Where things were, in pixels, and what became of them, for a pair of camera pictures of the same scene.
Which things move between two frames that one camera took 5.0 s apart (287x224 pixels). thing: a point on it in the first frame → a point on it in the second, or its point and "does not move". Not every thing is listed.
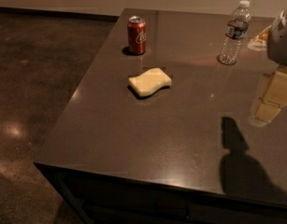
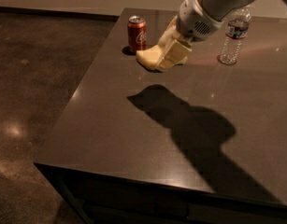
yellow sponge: [150, 81] → [150, 56]
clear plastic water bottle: [236, 31] does not move
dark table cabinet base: [104, 198] does not move
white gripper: [280, 44] → [193, 20]
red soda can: [136, 35] does not move
